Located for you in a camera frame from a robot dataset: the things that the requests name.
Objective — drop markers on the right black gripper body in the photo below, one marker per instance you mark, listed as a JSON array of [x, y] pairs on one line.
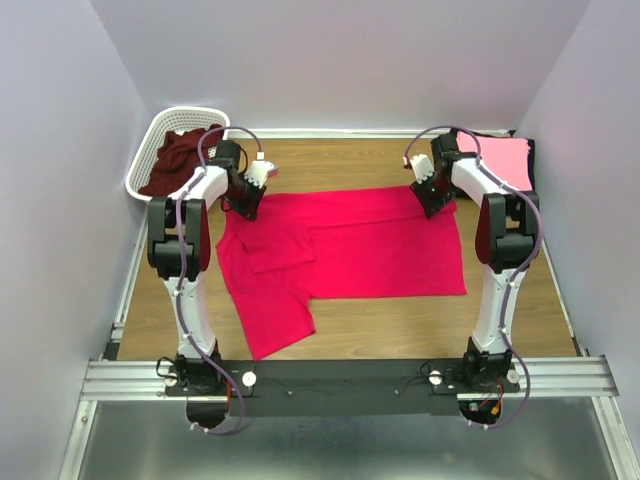
[[433, 194]]

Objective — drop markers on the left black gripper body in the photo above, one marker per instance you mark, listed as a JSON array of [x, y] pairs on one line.
[[243, 198]]

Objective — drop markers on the crimson red t shirt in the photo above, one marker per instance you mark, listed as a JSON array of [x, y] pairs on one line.
[[366, 243]]

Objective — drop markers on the folded black t shirt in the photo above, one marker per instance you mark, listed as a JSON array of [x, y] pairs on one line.
[[534, 160]]

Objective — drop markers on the white plastic laundry basket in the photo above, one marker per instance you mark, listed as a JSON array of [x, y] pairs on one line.
[[178, 119]]

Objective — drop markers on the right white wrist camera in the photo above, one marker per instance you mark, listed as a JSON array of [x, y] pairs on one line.
[[421, 165]]

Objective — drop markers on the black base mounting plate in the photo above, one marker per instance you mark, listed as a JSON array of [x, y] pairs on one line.
[[340, 388]]

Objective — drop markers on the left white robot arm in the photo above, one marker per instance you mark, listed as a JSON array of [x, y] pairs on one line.
[[179, 249]]

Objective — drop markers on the folded pink t shirt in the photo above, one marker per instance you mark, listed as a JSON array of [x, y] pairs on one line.
[[509, 159]]

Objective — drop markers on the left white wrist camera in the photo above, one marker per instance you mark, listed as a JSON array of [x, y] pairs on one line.
[[260, 170]]

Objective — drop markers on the dark maroon t shirt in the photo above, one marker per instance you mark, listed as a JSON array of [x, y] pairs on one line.
[[176, 161]]

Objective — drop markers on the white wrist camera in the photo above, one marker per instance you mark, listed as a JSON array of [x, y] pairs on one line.
[[421, 165], [260, 170]]

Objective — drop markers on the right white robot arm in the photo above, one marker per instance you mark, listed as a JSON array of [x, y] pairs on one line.
[[508, 238]]

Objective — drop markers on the aluminium frame rail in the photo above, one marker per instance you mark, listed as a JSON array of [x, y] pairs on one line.
[[550, 377]]

